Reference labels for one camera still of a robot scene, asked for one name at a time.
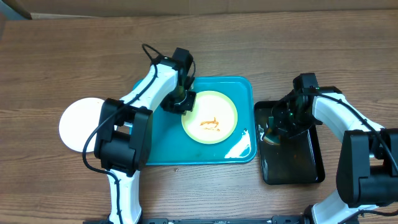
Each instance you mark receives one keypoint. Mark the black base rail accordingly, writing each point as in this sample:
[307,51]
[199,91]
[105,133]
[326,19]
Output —
[276,219]

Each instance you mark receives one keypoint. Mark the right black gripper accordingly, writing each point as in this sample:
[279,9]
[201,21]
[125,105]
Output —
[282,117]

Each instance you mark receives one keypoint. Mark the green rimmed plate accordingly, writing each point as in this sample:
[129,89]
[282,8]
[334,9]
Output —
[213,119]

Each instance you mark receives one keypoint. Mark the green yellow scrub sponge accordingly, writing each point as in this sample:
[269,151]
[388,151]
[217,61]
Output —
[270,134]

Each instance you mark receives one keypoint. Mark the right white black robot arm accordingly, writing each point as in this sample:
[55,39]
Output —
[366,177]

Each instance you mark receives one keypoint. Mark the black water tray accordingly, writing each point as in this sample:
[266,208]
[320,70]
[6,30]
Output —
[296,160]

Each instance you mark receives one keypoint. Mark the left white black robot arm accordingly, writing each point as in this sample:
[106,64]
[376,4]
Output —
[120,145]

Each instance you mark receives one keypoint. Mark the white plate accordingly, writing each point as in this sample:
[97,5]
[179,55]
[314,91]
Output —
[78,121]

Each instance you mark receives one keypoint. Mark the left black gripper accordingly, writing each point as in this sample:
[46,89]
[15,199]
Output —
[188,106]

